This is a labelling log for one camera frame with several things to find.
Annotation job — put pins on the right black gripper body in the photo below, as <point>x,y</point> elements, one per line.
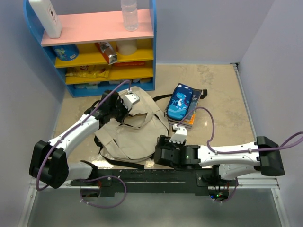
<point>164,142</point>

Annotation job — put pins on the beige canvas backpack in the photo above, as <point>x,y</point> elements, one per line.
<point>134,140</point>

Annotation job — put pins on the blue dinosaur pencil case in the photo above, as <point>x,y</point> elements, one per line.
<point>179,102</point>

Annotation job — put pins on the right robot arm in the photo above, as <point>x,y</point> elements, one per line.
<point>227,162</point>

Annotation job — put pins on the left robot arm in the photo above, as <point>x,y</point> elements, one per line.
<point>49,162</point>

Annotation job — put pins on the yellow chips bag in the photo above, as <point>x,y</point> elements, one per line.
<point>89,71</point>

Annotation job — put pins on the white small boxes row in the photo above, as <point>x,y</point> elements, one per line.
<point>95,85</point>

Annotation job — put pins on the orange silver snack packet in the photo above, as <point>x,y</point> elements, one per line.
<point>107,52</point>

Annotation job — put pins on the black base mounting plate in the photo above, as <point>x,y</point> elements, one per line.
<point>158,181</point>

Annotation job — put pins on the blue shelf unit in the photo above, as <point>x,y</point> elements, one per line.
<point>84,30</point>

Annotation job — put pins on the red flat box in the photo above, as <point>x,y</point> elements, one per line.
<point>129,64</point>

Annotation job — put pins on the white cylindrical container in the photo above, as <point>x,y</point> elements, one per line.
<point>126,47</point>

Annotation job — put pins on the blue round snack tub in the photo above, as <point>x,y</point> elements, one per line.
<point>66,52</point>

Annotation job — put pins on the dark cover book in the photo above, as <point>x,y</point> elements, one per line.
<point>191,113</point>

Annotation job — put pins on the clear plastic water bottle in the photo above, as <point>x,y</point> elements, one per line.
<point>130,14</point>

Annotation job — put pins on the white rectangular bottle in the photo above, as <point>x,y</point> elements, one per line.
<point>49,19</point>

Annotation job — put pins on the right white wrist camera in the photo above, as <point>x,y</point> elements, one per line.
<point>179,137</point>

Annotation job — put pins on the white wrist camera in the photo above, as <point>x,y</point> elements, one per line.
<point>179,137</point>
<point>130,100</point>

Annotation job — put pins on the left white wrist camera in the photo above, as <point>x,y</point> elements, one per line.
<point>130,100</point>

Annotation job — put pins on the aluminium frame rail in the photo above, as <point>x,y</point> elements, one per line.
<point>257,201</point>

